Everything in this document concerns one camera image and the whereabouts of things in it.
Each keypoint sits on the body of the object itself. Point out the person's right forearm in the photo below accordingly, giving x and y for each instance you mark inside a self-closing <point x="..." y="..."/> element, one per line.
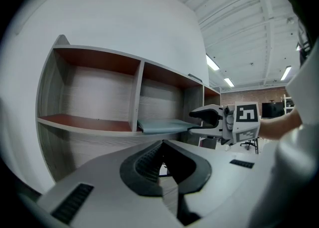
<point x="279" y="127"/>

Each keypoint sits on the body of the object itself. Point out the ceiling light strip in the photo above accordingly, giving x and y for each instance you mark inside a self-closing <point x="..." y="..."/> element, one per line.
<point x="229" y="82"/>
<point x="285" y="73"/>
<point x="212" y="62"/>

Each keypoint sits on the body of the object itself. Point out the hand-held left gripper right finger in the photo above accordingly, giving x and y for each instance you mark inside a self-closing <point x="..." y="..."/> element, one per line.
<point x="224" y="184"/>

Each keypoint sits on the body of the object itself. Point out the grey-blue book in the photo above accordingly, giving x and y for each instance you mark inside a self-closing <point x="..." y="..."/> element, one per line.
<point x="164" y="126"/>

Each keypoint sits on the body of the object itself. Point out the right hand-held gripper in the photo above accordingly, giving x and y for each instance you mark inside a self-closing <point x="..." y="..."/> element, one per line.
<point x="245" y="127"/>

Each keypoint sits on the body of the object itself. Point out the white shelf rack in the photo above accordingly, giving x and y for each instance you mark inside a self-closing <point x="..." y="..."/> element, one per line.
<point x="289" y="102"/>

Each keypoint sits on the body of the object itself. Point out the black monitor on stand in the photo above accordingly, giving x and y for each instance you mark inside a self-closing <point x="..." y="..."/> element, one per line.
<point x="272" y="109"/>

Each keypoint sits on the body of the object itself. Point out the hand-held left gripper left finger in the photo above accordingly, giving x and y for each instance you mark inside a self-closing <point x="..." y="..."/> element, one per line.
<point x="104" y="184"/>

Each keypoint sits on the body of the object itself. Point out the grey wooden shelf desk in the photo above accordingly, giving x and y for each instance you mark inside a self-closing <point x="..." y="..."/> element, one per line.
<point x="99" y="92"/>

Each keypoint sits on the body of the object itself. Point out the black office chair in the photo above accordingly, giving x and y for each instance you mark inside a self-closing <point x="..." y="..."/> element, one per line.
<point x="250" y="144"/>

